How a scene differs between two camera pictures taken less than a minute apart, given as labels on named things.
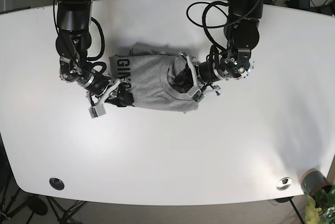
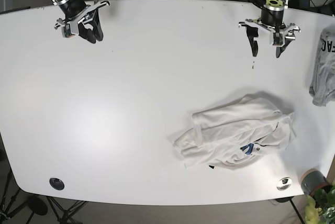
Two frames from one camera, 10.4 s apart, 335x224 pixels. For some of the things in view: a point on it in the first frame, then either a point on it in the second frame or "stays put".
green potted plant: x=320 y=208 stays put
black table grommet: x=57 y=183 stays put
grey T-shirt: x=158 y=78 -> x=322 y=85
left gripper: x=84 y=74 -> x=74 y=9
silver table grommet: x=283 y=183 stays put
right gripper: x=234 y=65 -> x=272 y=19
